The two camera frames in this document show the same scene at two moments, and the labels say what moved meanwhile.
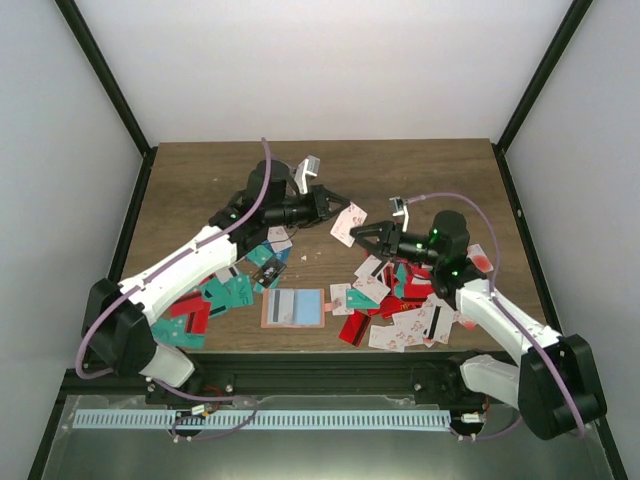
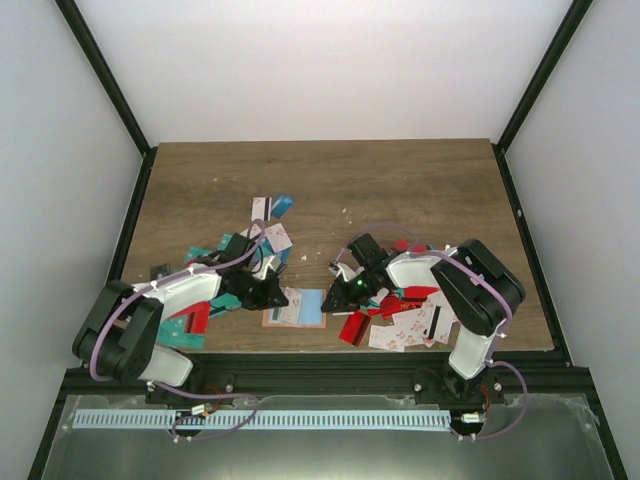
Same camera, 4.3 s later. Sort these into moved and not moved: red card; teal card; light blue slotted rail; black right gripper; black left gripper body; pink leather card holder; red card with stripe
Moved: black right gripper; black left gripper body
Not moved: red card; light blue slotted rail; pink leather card holder; red card with stripe; teal card
